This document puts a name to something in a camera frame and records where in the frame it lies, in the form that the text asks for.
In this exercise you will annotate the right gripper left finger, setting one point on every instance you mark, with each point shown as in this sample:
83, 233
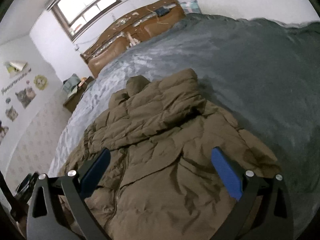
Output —
46, 219

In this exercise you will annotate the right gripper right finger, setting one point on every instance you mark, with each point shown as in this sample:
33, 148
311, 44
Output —
262, 209

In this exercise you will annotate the brown puffer jacket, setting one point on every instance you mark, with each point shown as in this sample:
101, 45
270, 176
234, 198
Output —
161, 183

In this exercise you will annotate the green clothes pile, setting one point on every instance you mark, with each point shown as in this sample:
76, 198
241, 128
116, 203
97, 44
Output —
70, 86

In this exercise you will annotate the brown wooden nightstand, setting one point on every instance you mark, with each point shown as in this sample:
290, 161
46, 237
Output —
72, 101

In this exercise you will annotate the grey fluffy bed blanket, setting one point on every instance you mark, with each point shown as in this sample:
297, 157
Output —
265, 73

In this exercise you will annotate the brown wooden headboard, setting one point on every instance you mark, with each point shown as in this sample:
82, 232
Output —
129, 30

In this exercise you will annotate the plaid teal pillow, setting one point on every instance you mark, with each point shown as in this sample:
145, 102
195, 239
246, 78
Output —
191, 6

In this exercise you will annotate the dark device on headboard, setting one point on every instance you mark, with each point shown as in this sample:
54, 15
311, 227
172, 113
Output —
161, 11

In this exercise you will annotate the small kitten wall sticker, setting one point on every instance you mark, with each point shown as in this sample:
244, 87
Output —
11, 114

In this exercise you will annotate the cat wall sticker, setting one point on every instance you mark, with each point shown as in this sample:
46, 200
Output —
26, 96

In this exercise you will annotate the yellow lion wall sticker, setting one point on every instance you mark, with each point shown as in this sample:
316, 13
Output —
40, 82

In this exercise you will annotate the peeling wall poster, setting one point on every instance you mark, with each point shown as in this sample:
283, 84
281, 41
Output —
15, 67

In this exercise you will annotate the window with brown frame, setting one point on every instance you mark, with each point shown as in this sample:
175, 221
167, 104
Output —
75, 16

